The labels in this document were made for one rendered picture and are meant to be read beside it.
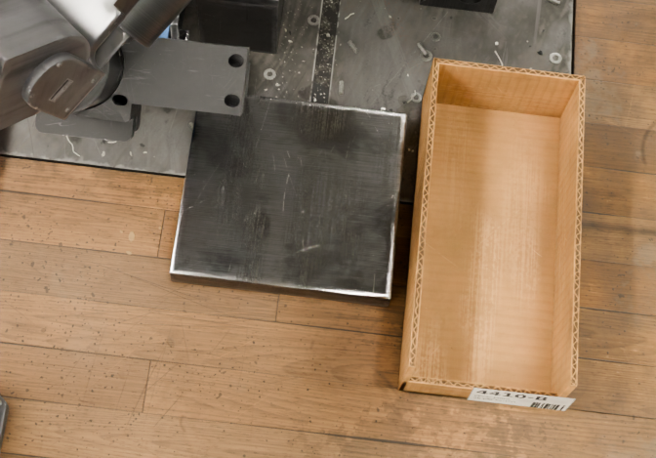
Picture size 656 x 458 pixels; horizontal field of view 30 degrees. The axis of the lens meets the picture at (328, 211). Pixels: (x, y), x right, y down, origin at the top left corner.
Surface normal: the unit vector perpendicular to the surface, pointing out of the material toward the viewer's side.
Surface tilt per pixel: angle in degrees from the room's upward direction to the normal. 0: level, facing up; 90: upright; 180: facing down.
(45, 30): 26
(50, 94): 90
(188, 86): 31
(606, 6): 0
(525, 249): 0
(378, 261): 0
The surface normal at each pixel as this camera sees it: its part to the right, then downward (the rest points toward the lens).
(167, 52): 0.03, 0.14
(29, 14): 0.37, -0.62
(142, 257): 0.06, -0.38
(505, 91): -0.11, 0.92
